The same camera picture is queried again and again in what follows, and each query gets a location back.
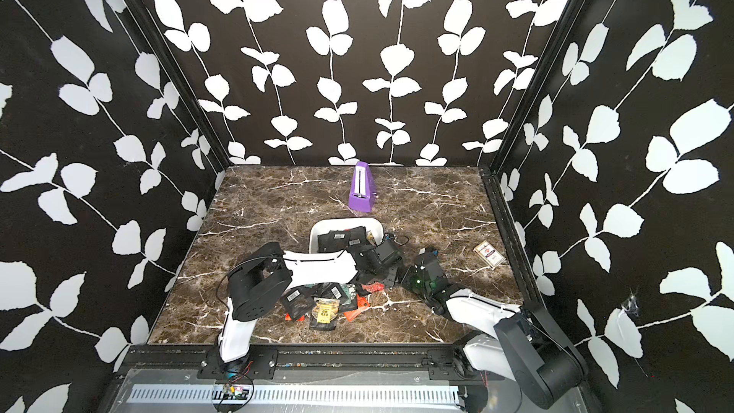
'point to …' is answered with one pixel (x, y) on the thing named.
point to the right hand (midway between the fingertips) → (395, 271)
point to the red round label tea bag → (374, 287)
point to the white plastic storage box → (374, 228)
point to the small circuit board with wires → (229, 391)
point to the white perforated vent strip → (380, 396)
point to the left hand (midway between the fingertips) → (396, 270)
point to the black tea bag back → (333, 241)
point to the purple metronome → (362, 188)
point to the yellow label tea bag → (324, 314)
